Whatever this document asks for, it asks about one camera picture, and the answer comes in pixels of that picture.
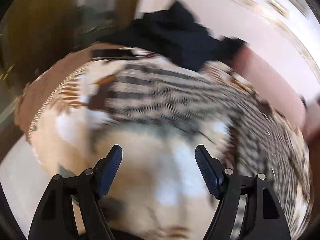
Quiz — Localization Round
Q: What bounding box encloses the pink bolster pillow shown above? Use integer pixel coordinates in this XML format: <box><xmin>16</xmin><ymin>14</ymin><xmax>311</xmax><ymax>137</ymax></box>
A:
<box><xmin>231</xmin><ymin>45</ymin><xmax>306</xmax><ymax>129</ymax></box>

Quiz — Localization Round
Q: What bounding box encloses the black white checkered coat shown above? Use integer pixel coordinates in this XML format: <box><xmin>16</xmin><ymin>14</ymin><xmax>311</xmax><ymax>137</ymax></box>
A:
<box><xmin>87</xmin><ymin>62</ymin><xmax>311</xmax><ymax>240</ymax></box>

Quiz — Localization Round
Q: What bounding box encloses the wooden glass cabinet door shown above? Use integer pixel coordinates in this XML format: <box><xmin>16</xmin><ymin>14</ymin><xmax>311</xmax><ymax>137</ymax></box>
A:
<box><xmin>1</xmin><ymin>0</ymin><xmax>138</xmax><ymax>82</ymax></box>

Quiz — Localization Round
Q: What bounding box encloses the dark navy garment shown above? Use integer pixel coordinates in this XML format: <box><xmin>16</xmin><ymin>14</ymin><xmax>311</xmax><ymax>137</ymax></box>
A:
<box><xmin>97</xmin><ymin>0</ymin><xmax>246</xmax><ymax>72</ymax></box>

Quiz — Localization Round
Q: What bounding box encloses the leaf pattern cream blanket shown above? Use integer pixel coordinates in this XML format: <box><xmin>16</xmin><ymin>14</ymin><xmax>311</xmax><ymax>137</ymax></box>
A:
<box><xmin>15</xmin><ymin>44</ymin><xmax>315</xmax><ymax>240</ymax></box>

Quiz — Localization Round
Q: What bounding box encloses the black smartphone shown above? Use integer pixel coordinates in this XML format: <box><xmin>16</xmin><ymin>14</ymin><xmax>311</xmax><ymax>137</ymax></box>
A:
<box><xmin>91</xmin><ymin>49</ymin><xmax>136</xmax><ymax>59</ymax></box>

